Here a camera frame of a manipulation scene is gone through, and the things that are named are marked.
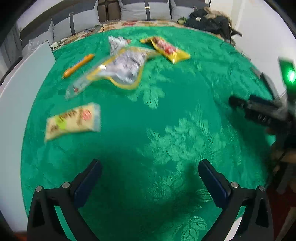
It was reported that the cream noodle snack packet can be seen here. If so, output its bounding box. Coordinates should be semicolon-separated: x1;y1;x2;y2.
44;102;101;142

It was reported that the yellow red snack packet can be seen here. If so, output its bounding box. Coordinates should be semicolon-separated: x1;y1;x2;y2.
140;36;190;64

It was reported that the orange sausage stick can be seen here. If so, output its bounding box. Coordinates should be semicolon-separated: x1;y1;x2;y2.
62;54;95;78

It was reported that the black jacket pile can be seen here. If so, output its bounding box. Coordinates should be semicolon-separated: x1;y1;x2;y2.
184;7;243;45

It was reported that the clear thin snack wrapper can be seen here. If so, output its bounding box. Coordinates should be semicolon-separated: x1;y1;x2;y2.
65;64;108;99

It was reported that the green embroidered tablecloth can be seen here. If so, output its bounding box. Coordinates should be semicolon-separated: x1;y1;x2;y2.
21;27;273;240

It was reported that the grey pillow far right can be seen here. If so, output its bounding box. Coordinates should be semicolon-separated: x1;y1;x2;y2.
169;0;209;23

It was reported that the silver yellow-edged snack packet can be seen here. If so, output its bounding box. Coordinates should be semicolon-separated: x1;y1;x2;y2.
86;47;159;90

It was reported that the grey pillow far left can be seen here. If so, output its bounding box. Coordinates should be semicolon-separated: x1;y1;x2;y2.
20;19;54;57

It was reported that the small silver snack packet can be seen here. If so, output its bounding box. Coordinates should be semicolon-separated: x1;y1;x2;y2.
108;36;131;56

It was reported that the grey pillow with strap right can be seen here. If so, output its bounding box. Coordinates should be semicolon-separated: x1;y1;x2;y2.
118;0;171;21

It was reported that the grey pillow with strap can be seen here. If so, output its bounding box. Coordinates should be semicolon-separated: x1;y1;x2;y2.
118;0;171;21
51;1;99;42

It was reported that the grey pillow with strap left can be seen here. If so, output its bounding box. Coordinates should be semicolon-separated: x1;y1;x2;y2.
51;1;99;42

